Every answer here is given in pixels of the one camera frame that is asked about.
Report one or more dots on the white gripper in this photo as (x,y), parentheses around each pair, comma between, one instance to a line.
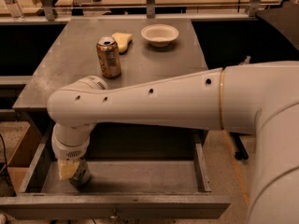
(69,150)

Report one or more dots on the green white 7up can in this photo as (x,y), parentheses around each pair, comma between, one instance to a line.
(82,174)

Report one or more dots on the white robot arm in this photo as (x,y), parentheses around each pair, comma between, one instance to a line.
(260,99)

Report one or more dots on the open grey top drawer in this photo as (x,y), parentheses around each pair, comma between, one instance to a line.
(136,172)

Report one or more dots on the gold brown soda can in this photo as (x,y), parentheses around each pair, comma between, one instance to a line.
(108,55)

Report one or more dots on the yellow sponge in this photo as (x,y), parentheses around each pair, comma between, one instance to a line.
(123,40)

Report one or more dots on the white paper bowl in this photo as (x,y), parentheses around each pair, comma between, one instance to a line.
(159,35)

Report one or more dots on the clear plastic water bottle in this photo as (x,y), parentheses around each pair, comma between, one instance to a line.
(14,9)

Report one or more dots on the small clear sanitizer bottle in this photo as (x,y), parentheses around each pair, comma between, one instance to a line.
(246,61)

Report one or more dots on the black table leg frame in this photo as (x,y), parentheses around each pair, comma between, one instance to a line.
(241,153)

